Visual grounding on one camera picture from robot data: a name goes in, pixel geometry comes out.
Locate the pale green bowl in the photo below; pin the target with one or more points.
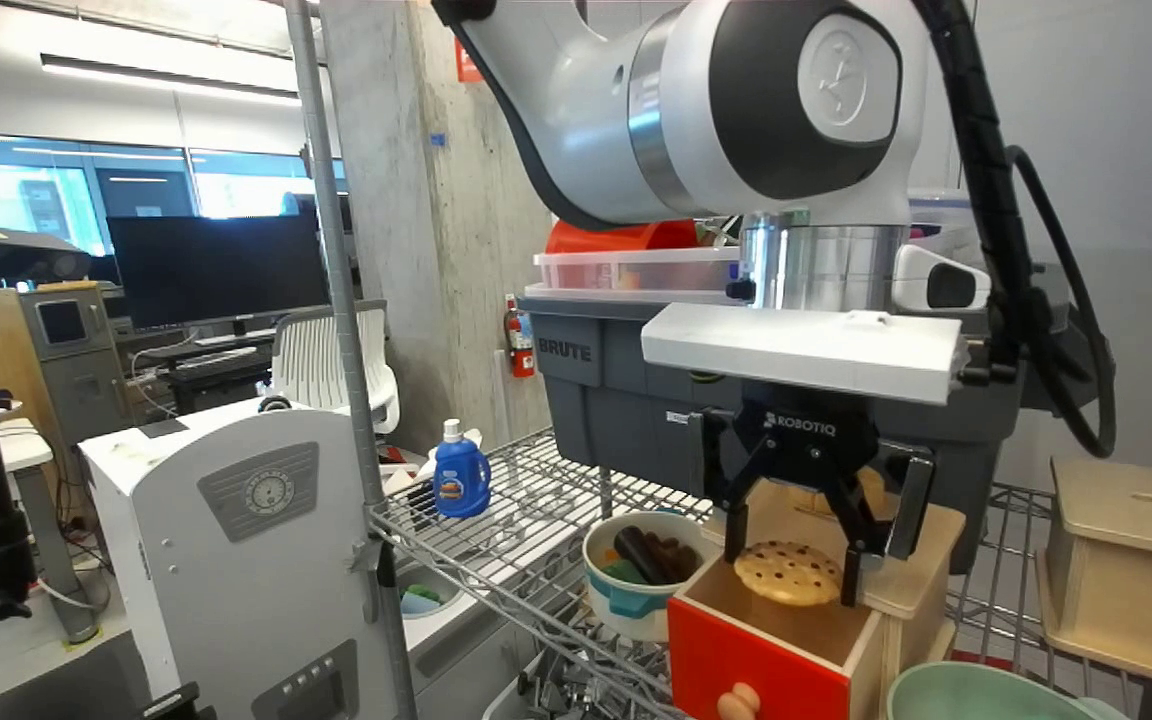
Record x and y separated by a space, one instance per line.
991 692

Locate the black computer monitor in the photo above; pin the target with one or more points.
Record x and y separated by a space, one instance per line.
219 273

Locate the chocolate chip toy cookie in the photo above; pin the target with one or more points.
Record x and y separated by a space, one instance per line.
791 575

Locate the grey Brute storage tote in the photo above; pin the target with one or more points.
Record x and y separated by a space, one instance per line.
601 385

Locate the orange red plastic item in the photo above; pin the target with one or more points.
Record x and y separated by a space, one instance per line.
601 236

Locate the light wooden box slotted lid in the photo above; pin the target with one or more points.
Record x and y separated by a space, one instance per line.
1138 586

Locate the red fire extinguisher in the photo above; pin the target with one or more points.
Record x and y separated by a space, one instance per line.
522 344

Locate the red fronted wooden drawer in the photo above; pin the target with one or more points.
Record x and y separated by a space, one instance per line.
739 663

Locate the bright wall display screen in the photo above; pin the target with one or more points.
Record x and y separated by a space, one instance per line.
18 195

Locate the black toy bottle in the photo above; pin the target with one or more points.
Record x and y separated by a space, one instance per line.
643 555

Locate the green toy food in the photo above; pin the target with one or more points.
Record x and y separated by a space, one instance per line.
619 568

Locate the white wrist mounting plate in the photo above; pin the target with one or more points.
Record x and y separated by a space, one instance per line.
803 351

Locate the red fire sign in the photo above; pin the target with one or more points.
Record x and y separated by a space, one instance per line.
462 64

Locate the blue detergent bottle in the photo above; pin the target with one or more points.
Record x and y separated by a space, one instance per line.
462 480

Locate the beige lab machine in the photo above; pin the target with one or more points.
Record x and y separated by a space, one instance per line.
63 360

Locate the white office chair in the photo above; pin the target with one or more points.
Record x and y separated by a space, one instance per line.
317 366

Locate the white machine cabinet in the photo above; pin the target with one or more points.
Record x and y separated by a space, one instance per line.
243 575

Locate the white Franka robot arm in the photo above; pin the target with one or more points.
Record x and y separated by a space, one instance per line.
681 107

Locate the brown toy food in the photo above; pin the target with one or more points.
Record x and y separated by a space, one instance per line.
686 555

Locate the light wooden drawer cabinet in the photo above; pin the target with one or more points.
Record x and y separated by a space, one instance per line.
947 539

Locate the clear plastic container blue latch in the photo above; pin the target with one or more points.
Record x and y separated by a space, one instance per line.
629 273

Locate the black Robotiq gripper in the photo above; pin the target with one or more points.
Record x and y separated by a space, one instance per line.
811 447

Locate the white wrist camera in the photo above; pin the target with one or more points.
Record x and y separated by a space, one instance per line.
937 281

